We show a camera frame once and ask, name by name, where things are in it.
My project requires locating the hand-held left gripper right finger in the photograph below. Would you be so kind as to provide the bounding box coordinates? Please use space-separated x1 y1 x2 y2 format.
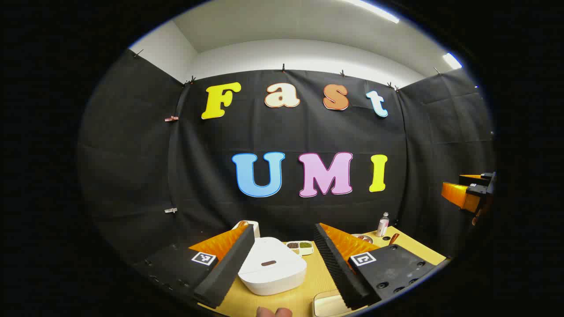
314 223 450 309

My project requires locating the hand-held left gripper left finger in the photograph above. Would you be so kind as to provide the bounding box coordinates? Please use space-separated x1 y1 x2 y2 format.
132 224 256 309

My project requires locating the white rice cooker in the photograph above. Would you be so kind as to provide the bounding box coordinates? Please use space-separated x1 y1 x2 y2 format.
238 237 308 296

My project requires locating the cream rectangular tray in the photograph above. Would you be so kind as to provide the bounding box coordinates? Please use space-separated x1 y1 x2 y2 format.
313 291 353 317

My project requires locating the divided dish of grains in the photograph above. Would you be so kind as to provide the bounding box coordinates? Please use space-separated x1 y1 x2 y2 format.
284 240 314 256

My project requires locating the white toaster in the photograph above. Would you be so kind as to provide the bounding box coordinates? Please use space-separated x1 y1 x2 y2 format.
232 220 260 239

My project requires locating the black backdrop cloth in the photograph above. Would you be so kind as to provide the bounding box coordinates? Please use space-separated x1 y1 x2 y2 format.
78 48 496 265

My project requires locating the long ceiling light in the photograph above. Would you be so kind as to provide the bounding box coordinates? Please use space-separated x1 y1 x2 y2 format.
344 0 400 23

